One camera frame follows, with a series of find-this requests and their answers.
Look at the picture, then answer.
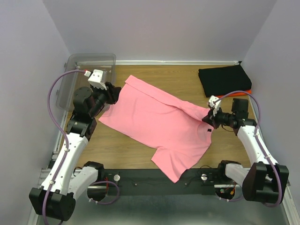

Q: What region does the black folded t shirt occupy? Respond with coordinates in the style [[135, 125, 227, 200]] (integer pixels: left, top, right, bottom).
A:
[[198, 65, 252, 97]]

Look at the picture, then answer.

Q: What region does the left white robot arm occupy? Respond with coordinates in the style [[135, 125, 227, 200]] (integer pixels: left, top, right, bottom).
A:
[[29, 82, 121, 225]]

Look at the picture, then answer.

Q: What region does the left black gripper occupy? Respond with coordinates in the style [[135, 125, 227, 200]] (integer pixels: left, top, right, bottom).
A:
[[90, 82, 122, 118]]

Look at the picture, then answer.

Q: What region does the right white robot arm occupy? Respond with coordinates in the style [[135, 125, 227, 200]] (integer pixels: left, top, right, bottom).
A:
[[202, 96, 289, 207]]

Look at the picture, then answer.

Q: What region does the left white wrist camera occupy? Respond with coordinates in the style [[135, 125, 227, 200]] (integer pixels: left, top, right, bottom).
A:
[[84, 69, 107, 90]]

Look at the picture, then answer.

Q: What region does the orange folded t shirt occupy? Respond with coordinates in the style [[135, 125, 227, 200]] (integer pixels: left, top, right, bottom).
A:
[[227, 90, 252, 97]]

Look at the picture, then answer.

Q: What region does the pink t shirt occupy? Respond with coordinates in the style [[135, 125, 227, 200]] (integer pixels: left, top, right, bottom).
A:
[[99, 75, 213, 183]]

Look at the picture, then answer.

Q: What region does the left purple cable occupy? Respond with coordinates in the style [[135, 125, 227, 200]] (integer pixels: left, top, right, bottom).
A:
[[41, 69, 87, 225]]

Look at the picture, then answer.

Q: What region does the aluminium frame rail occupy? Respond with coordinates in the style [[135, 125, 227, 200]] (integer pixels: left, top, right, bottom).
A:
[[28, 166, 59, 225]]

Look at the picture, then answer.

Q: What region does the clear plastic bin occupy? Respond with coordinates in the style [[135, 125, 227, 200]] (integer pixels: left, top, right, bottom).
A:
[[56, 53, 116, 112]]

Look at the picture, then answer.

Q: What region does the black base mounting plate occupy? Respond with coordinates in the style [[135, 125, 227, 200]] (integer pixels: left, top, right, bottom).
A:
[[88, 167, 235, 197]]

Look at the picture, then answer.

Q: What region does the back aluminium table rail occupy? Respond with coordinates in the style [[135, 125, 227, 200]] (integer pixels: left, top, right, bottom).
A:
[[116, 60, 239, 65]]

